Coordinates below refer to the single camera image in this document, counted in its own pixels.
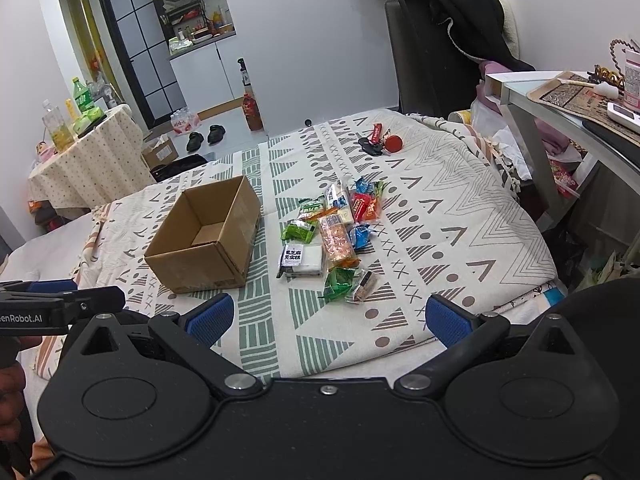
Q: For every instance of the dark green snack packet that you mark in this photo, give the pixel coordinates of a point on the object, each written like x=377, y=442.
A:
x=340, y=284

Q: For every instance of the small beige snack bar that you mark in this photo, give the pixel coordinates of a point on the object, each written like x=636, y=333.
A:
x=363, y=284

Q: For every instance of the black framed glass door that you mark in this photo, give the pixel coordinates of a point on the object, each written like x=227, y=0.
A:
x=142, y=50

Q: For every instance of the light green candy packet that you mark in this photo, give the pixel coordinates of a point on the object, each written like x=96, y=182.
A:
x=298, y=231

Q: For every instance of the blue candy packet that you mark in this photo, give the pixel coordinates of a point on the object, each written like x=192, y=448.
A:
x=360, y=236
x=364, y=186

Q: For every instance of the clear oil bottle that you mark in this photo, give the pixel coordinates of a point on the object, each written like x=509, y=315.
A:
x=60, y=134

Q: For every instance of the green plum candy packet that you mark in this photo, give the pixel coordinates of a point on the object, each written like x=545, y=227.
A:
x=378, y=189

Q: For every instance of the red candy packet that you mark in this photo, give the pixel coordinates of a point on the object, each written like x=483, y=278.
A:
x=360, y=205

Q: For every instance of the black jacket on chair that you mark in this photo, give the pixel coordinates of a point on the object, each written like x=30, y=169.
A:
x=448, y=41

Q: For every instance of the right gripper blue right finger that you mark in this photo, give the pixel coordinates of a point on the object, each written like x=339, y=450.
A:
x=448, y=322

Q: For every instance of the black slippers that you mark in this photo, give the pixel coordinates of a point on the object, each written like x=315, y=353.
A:
x=215, y=135

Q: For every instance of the glass side desk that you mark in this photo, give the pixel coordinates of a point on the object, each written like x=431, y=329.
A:
x=519, y=112

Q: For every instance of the green soda bottle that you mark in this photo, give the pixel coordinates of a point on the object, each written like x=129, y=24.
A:
x=82, y=96

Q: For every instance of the black car key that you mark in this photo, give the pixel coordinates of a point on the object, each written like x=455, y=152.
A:
x=371, y=148

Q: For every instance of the brown cardboard box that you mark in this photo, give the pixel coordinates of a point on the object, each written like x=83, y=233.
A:
x=206, y=240

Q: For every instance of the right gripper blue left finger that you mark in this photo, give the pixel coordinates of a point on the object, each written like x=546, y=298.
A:
x=208, y=322

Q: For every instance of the orange candy packet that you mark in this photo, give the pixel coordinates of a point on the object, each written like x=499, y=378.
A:
x=373, y=209

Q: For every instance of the red round keychain charm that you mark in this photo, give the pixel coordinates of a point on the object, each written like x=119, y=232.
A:
x=392, y=143

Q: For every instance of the patterned bed cover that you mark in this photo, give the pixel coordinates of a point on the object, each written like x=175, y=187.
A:
x=450, y=226

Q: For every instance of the small cardboard box on floor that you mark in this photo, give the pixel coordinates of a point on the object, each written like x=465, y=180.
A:
x=160, y=151

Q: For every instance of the pink clothing pile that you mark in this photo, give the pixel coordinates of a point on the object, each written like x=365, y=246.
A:
x=494, y=76

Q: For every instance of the dark chair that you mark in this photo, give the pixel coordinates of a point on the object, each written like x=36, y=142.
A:
x=400, y=60

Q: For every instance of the person's left hand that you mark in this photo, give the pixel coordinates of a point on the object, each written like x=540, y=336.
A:
x=13, y=383

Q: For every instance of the white blue cake pack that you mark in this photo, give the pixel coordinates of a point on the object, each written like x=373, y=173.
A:
x=337, y=196

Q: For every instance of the white black-label snack pack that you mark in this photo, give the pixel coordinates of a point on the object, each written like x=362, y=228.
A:
x=299, y=259

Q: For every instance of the water bottle pack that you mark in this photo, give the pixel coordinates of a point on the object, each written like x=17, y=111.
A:
x=184, y=121

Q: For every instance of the green cookie snack packet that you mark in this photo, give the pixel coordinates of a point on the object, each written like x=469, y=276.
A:
x=310, y=207

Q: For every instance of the black bag on floor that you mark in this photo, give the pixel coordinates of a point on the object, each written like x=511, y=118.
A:
x=164, y=172

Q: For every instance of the round table with dotted cloth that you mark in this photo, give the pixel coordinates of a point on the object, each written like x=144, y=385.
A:
x=104, y=165

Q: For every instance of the orange cracker snack pack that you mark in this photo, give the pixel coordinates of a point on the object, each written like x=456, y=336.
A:
x=336, y=242

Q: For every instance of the yellow tape roll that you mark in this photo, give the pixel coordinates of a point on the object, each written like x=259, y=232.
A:
x=461, y=117

